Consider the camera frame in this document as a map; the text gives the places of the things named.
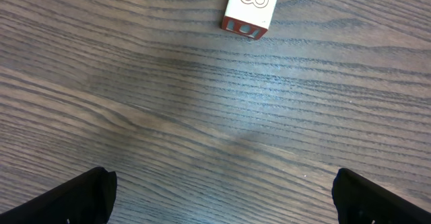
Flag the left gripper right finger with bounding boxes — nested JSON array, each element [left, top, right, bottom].
[[331, 168, 430, 224]]

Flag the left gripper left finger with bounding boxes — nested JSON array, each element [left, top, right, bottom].
[[1, 167, 117, 224]]

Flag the wooden block red side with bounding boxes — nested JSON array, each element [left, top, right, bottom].
[[222, 0, 277, 40]]

